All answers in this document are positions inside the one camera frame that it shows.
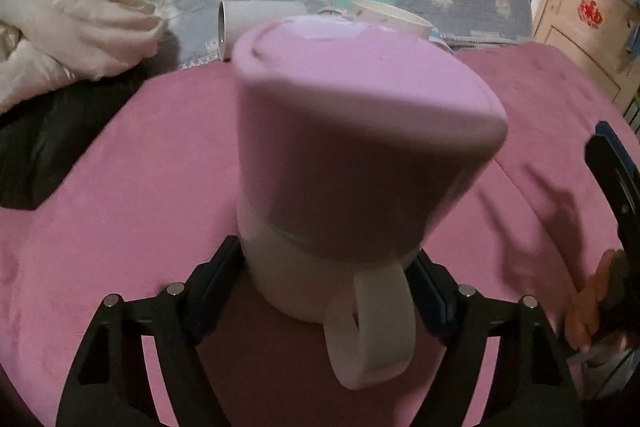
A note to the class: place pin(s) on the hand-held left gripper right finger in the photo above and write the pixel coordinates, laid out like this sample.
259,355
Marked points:
434,302

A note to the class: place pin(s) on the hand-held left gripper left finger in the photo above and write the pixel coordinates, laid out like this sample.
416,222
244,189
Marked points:
216,287

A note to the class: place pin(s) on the dark cloth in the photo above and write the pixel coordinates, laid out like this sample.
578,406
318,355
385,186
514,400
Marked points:
55,142

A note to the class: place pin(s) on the cream white cloth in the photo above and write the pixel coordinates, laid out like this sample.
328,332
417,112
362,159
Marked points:
60,37

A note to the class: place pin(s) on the white cylindrical cup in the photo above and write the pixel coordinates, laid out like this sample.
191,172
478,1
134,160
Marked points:
255,27

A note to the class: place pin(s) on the person's right hand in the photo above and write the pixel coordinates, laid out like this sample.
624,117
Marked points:
587,302

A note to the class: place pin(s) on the cream bowl behind cup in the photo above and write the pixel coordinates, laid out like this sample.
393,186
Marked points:
395,19

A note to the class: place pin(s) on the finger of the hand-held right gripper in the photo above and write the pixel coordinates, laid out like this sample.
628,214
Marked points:
614,172

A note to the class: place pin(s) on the pink and white cup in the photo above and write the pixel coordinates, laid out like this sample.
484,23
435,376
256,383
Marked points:
357,187

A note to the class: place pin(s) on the pink blanket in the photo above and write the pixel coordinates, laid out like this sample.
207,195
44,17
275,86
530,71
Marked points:
125,207

